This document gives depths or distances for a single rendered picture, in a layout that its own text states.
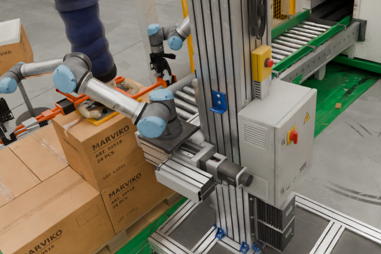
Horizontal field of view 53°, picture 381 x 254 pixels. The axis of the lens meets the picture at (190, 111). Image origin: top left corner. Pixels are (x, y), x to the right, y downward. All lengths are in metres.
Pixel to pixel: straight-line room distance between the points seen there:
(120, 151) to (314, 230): 1.27
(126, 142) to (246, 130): 0.94
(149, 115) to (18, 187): 1.32
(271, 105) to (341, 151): 1.77
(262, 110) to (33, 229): 1.46
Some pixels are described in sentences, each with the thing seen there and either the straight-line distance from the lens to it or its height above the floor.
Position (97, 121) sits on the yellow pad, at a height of 0.96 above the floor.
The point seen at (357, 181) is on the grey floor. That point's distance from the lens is 3.15.
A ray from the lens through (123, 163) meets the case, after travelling 2.42.
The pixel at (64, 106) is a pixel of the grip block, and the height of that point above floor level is 1.09.
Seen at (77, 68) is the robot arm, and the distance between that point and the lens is 1.72.
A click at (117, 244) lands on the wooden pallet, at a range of 2.78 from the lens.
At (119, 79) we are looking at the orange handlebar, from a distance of 2.40.
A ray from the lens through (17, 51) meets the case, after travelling 3.87.
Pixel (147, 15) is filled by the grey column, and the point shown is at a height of 1.01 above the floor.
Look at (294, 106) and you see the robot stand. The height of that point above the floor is 1.23.
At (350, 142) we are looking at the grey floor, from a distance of 3.49.
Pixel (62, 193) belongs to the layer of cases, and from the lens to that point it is 2.53.
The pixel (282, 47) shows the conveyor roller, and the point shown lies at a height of 0.54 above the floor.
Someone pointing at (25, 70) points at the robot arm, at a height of 1.41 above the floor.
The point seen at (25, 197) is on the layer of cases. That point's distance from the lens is 2.64.
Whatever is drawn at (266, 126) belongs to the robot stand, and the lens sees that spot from 1.58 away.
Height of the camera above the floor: 2.16
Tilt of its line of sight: 34 degrees down
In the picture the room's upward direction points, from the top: 9 degrees counter-clockwise
